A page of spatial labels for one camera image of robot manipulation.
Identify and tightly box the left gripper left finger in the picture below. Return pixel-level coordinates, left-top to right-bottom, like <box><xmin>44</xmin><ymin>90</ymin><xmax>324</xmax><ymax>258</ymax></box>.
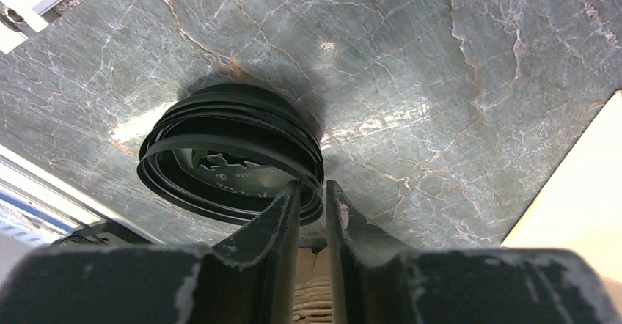
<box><xmin>1</xmin><ymin>182</ymin><xmax>301</xmax><ymax>323</ymax></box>

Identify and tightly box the brown cardboard cup carrier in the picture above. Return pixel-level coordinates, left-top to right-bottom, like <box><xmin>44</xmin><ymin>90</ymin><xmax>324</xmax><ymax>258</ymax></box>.
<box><xmin>292</xmin><ymin>248</ymin><xmax>334</xmax><ymax>323</ymax></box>

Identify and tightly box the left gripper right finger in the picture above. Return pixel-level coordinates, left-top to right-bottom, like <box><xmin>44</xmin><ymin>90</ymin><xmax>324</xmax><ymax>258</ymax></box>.
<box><xmin>326</xmin><ymin>180</ymin><xmax>621</xmax><ymax>323</ymax></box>

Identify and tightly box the black coffee lid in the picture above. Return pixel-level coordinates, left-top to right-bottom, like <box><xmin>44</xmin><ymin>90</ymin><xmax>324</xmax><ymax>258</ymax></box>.
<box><xmin>136</xmin><ymin>84</ymin><xmax>325</xmax><ymax>225</ymax></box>

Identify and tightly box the checkered paper takeout bag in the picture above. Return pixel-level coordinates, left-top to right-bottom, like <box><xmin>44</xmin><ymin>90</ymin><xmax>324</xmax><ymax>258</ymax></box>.
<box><xmin>500</xmin><ymin>91</ymin><xmax>622</xmax><ymax>284</ymax></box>

